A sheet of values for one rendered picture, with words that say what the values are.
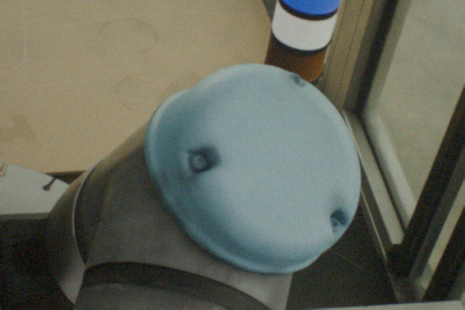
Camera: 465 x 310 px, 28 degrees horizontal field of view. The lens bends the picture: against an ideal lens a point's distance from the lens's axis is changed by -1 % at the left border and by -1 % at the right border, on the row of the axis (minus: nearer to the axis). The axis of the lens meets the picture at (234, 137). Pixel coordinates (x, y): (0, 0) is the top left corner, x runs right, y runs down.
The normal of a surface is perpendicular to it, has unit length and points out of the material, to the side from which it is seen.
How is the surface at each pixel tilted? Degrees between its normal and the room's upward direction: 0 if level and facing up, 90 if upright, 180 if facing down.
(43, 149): 0
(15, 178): 0
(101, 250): 57
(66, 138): 0
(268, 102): 32
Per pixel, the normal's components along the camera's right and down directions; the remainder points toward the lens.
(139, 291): -0.27, -0.52
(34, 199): 0.15, -0.73
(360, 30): -0.97, 0.01
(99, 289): -0.62, -0.50
